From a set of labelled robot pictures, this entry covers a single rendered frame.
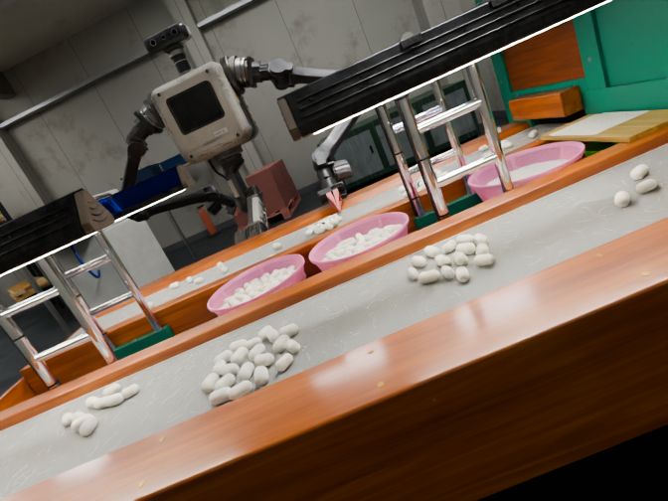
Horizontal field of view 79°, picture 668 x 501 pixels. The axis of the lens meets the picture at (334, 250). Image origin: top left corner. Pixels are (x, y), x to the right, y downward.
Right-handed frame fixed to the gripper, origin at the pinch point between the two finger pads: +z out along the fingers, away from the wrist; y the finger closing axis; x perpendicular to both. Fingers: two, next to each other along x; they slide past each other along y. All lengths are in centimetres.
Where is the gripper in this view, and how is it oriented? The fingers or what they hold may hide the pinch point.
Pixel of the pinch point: (339, 209)
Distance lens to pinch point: 146.4
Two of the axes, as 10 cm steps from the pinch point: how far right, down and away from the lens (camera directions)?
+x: 2.6, 5.0, 8.3
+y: 9.2, -3.9, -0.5
